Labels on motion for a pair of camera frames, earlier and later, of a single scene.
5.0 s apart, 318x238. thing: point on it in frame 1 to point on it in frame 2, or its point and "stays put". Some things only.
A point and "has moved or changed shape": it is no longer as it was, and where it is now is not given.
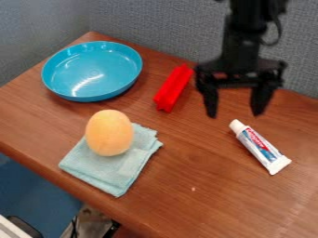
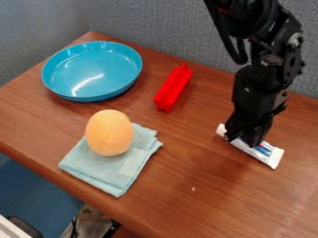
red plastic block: [169, 92] stays put
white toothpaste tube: [273, 162] has moved or changed shape
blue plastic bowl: [92, 71] stays put
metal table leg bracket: [90, 224] stays put
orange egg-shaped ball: [110, 132] stays put
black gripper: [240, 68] to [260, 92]
